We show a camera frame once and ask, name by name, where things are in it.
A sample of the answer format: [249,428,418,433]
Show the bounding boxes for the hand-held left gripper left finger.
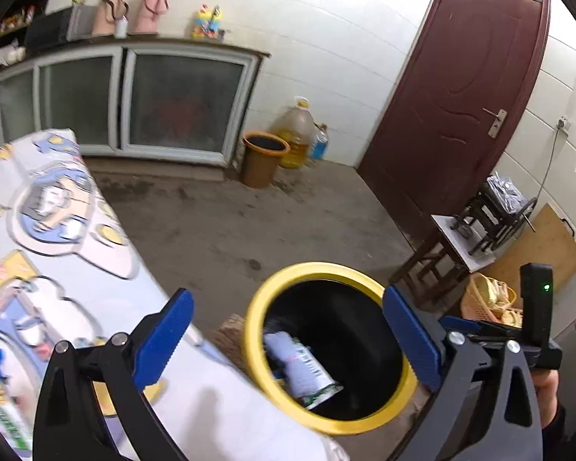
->
[33,288,195,461]

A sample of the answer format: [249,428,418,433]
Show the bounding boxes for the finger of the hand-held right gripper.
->
[439,315,524,343]

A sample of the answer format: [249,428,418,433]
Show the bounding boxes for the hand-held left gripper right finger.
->
[383,285,544,461]

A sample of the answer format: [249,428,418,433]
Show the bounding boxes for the yellow trash bin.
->
[244,262,419,438]

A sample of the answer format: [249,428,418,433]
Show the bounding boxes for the green yellow snack wrapper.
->
[0,360,33,453]

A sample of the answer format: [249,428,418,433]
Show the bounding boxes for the person's right forearm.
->
[540,406,571,461]

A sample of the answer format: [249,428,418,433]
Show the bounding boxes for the person's right hand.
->
[532,369,564,430]

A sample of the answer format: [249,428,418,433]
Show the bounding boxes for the yellow woven basket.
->
[462,273,524,327]

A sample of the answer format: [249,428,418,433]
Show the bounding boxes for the wooden board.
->
[490,203,576,298]

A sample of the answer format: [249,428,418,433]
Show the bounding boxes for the brown cardboard box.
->
[214,313,253,370]

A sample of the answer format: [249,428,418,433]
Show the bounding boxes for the cartoon printed tablecloth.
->
[0,127,349,461]

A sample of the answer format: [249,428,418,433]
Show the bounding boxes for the small dark wooden chairs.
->
[454,175,538,255]

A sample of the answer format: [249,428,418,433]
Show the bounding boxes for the green white snack packet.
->
[288,337,344,410]

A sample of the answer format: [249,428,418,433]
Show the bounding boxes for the wooden stool with white top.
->
[389,214,497,305]

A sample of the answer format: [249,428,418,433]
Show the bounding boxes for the white crumpled tissue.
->
[263,330,299,387]

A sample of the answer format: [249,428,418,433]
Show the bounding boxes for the silver plastic bag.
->
[485,171,526,212]

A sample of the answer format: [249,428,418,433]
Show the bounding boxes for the brown plastic bucket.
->
[241,131,291,189]

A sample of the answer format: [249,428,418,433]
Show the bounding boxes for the blue plastic bottle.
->
[308,124,329,161]

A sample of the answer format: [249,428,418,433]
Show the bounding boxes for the dark red wooden door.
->
[358,0,551,250]

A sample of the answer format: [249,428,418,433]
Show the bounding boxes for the large cooking oil jug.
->
[273,97,316,170]

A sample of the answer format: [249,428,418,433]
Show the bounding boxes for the glass door kitchen cabinet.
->
[0,38,272,169]

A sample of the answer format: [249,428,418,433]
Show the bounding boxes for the colourful toy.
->
[192,4,225,40]

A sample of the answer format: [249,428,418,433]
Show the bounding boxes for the clear bag of pastries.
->
[0,45,27,78]

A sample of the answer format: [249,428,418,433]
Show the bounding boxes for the pink thermos jug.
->
[135,0,171,34]
[92,0,130,36]

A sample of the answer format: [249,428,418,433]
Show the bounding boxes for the black microwave oven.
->
[26,5,97,51]

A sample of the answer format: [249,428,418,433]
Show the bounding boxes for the black spice shelf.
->
[0,0,58,78]

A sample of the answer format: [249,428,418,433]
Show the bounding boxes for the grey power cable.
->
[540,127,564,202]

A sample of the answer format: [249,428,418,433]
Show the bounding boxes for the metal door handle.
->
[482,108,508,138]

